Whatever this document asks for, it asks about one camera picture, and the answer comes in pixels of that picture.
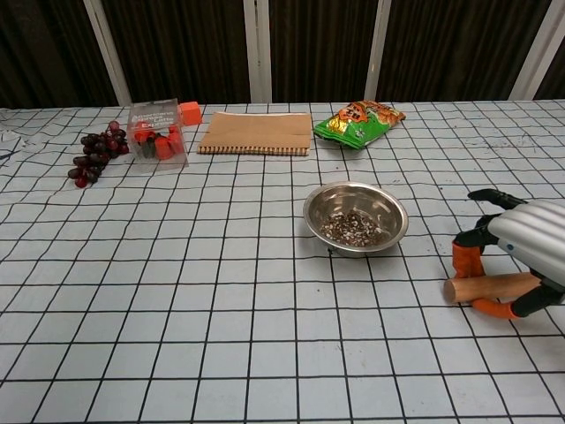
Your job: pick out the green snack bag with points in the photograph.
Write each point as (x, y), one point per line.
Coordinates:
(357, 126)

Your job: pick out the dark ribbed curtain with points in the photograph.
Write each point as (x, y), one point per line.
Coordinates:
(185, 48)

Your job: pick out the stainless steel bowl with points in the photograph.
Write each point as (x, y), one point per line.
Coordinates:
(353, 199)

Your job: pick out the clear plastic box red print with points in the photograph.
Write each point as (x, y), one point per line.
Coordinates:
(154, 119)

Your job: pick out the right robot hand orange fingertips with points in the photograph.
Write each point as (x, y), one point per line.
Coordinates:
(534, 234)

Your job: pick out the white black checkered tablecloth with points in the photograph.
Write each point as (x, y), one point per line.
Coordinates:
(176, 309)

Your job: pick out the orange cube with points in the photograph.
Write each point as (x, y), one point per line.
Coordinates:
(192, 115)

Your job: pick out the dark red grape bunch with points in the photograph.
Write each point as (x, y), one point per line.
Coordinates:
(95, 150)

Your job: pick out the wooden rolling pin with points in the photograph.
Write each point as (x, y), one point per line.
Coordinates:
(490, 287)

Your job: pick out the white metal frame post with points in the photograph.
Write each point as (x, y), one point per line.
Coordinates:
(257, 48)
(532, 48)
(108, 53)
(378, 48)

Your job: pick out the crushed seeds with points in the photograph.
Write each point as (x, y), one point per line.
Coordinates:
(353, 227)

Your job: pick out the brown spiral notebook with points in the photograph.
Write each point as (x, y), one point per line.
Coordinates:
(256, 132)

